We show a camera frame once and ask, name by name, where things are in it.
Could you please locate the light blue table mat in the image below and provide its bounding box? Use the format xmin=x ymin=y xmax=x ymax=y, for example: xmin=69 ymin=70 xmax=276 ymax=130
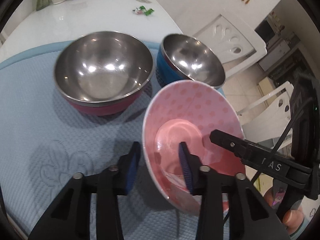
xmin=1 ymin=42 xmax=198 ymax=239

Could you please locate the green candy wrapper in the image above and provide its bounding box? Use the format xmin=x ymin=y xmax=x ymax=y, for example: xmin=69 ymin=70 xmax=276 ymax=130
xmin=133 ymin=5 xmax=154 ymax=16

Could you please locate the white chair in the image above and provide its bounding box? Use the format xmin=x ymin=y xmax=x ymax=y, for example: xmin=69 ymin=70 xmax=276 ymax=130
xmin=237 ymin=81 xmax=294 ymax=147
xmin=193 ymin=11 xmax=267 ymax=79

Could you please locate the pink polka dot bowl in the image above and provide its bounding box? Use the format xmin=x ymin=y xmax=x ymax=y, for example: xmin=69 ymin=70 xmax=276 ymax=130
xmin=142 ymin=80 xmax=245 ymax=215

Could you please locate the blue steel bowl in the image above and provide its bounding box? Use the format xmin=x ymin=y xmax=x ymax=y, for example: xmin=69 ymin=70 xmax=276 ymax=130
xmin=157 ymin=34 xmax=226 ymax=88

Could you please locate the red steel bowl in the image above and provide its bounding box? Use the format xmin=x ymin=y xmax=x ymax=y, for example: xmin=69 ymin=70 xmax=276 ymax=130
xmin=54 ymin=31 xmax=155 ymax=116

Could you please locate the white chair far right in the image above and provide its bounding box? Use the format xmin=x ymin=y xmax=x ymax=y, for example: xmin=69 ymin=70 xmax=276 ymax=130
xmin=193 ymin=11 xmax=267 ymax=79

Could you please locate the person's right hand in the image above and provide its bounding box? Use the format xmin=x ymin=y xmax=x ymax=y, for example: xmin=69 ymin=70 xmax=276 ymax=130
xmin=264 ymin=188 xmax=304 ymax=234

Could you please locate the black cable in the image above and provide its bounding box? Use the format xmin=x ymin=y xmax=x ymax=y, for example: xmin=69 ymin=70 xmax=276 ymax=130
xmin=249 ymin=97 xmax=313 ymax=183

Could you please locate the white chair near right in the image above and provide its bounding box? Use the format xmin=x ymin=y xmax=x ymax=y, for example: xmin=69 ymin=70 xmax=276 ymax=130
xmin=237 ymin=81 xmax=294 ymax=147

